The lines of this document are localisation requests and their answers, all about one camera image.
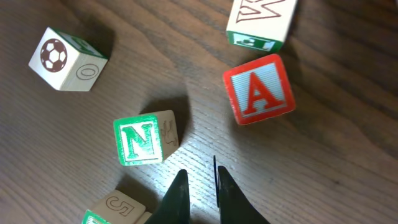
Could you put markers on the green R block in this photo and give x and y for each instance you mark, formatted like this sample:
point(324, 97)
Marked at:
point(116, 208)

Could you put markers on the red A block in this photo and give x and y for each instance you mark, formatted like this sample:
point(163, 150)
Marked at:
point(259, 90)

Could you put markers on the green N block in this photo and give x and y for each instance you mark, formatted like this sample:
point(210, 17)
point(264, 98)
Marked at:
point(148, 138)

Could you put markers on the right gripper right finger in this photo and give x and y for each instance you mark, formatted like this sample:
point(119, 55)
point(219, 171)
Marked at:
point(234, 207)

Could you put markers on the wood picture block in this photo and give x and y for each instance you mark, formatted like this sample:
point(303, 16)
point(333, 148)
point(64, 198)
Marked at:
point(67, 62)

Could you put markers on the yellow O block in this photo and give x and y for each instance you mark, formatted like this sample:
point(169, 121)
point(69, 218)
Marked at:
point(144, 217)

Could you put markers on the wood block green side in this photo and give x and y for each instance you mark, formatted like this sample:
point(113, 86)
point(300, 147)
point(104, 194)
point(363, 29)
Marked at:
point(260, 24)

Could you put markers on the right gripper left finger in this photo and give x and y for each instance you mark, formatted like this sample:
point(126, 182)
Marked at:
point(175, 205)

